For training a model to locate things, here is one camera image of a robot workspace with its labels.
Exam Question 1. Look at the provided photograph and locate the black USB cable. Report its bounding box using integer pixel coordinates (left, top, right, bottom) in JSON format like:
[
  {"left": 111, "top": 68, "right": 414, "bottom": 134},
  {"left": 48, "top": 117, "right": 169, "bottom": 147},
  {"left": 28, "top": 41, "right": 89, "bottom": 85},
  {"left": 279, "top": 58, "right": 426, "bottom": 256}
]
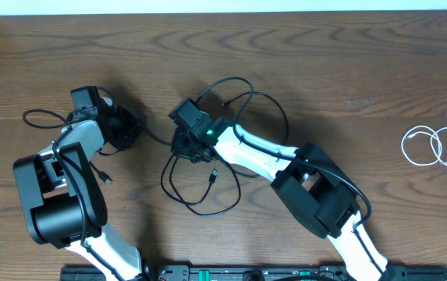
[
  {"left": 140, "top": 91, "right": 289, "bottom": 218},
  {"left": 88, "top": 160, "right": 114, "bottom": 186}
]

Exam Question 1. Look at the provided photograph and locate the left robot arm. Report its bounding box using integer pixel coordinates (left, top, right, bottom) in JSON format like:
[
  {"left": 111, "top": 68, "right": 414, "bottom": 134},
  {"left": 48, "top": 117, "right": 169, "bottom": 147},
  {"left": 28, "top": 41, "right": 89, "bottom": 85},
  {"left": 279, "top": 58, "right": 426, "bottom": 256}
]
[{"left": 13, "top": 86, "right": 149, "bottom": 280}]

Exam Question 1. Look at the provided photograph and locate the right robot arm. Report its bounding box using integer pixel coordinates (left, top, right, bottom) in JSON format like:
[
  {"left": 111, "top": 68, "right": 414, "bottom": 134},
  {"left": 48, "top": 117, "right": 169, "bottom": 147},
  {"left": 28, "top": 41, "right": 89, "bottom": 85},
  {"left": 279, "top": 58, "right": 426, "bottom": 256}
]
[{"left": 169, "top": 98, "right": 395, "bottom": 280}]

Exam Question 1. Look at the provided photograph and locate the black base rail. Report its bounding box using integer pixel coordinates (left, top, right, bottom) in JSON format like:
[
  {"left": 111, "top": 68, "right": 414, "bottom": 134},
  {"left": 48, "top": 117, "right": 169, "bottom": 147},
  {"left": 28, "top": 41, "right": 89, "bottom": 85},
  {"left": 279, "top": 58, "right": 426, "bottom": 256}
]
[{"left": 59, "top": 264, "right": 447, "bottom": 281}]

